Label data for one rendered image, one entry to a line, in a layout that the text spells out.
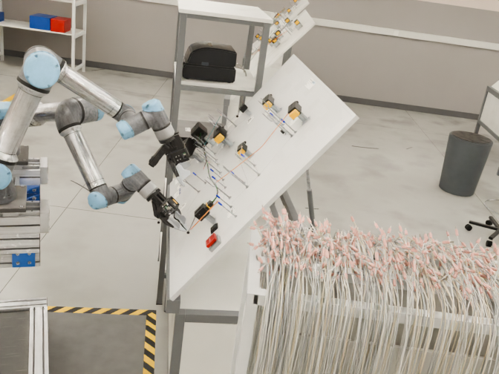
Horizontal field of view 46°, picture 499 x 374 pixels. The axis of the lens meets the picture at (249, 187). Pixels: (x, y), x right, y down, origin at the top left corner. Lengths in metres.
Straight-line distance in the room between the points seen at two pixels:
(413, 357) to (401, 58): 8.70
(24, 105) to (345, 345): 1.37
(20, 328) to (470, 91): 8.54
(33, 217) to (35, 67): 0.64
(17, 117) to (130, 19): 7.86
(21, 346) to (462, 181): 4.85
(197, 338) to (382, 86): 8.01
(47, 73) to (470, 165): 5.16
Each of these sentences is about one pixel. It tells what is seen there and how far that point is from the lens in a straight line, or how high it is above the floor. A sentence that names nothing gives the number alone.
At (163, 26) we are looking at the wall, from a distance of 9.90.
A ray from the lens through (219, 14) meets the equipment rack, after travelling 3.23.
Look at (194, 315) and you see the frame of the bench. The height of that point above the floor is 0.79.
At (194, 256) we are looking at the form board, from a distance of 2.45.
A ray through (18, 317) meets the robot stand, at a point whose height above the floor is 0.21.
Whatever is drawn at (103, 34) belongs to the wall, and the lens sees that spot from 10.13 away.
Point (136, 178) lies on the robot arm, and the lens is 2.48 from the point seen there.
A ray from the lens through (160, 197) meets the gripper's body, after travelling 2.48.
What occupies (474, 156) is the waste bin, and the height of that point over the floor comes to 0.48.
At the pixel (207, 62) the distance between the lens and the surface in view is 3.36.
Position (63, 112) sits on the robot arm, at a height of 1.47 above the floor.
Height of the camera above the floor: 2.20
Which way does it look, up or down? 22 degrees down
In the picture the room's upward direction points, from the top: 8 degrees clockwise
